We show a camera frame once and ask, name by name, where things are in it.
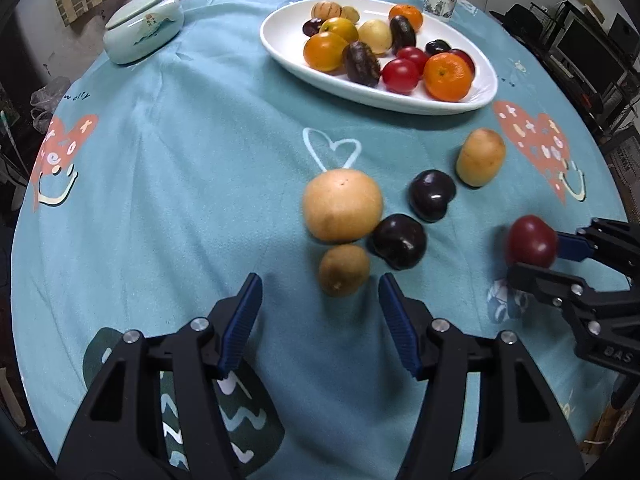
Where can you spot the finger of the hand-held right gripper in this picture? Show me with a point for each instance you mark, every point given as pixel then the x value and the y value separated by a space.
pixel 572 247
pixel 545 285

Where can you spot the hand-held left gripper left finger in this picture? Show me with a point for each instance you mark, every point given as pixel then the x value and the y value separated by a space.
pixel 242 320

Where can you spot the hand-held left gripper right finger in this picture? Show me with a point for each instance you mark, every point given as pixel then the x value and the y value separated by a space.
pixel 397 325

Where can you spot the dark red plum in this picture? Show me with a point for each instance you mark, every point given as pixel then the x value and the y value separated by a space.
pixel 466 59
pixel 532 242

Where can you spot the orange mandarin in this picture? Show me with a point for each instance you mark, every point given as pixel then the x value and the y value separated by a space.
pixel 447 76
pixel 406 15

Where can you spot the red tomato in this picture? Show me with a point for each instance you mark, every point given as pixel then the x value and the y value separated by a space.
pixel 400 76
pixel 412 54

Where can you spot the dark brown passion fruit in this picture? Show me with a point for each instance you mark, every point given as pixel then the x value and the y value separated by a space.
pixel 402 34
pixel 361 62

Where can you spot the pale yellow round fruit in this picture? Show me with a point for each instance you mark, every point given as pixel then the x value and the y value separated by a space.
pixel 375 36

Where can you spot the white oval plate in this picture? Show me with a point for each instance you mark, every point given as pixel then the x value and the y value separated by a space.
pixel 280 30

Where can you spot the small brown fruit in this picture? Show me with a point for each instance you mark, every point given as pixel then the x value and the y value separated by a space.
pixel 350 12

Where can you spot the striped brown round fruit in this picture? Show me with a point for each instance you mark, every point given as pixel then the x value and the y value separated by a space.
pixel 325 10

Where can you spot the brown kiwi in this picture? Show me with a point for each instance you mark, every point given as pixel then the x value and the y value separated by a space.
pixel 344 270

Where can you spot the large dark plum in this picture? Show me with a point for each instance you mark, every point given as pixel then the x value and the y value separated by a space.
pixel 432 195
pixel 399 240

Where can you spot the cardboard box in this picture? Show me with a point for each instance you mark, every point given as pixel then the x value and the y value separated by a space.
pixel 625 165

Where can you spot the yellow brown oval fruit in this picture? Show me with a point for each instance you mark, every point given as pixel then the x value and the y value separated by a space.
pixel 480 157

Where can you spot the large tan pear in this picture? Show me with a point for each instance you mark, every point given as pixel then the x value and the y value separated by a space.
pixel 342 205

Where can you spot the light blue printed tablecloth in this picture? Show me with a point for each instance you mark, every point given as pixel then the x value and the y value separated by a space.
pixel 175 185

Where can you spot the black computer monitor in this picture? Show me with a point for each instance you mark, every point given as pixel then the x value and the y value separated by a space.
pixel 592 50

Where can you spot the dark chair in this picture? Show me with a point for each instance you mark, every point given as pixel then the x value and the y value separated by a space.
pixel 522 22

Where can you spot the clear plastic bag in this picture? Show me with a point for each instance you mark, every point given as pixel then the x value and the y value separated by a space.
pixel 45 105

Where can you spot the pale green lidded ceramic jar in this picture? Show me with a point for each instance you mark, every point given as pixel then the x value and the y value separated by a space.
pixel 142 30

